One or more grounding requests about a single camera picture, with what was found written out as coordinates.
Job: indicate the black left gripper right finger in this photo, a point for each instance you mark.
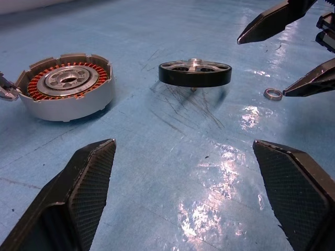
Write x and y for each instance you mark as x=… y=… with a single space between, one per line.
x=301 y=198

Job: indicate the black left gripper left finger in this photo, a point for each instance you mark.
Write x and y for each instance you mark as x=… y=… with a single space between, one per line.
x=78 y=198

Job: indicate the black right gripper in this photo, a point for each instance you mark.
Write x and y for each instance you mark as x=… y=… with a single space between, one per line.
x=328 y=36

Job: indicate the silver motor housing copper windings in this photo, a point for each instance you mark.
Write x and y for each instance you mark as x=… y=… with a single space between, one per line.
x=78 y=104

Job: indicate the black rotor ring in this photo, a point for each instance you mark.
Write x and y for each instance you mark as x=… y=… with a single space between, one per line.
x=193 y=78

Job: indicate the blue plastic table cover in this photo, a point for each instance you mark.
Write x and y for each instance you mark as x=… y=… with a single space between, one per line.
x=167 y=157

